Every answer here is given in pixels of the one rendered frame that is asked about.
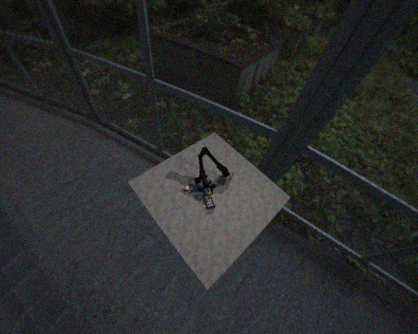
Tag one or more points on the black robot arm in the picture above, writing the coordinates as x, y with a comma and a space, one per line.
202, 175

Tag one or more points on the dark grey dish rack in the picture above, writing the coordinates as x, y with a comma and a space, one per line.
210, 203

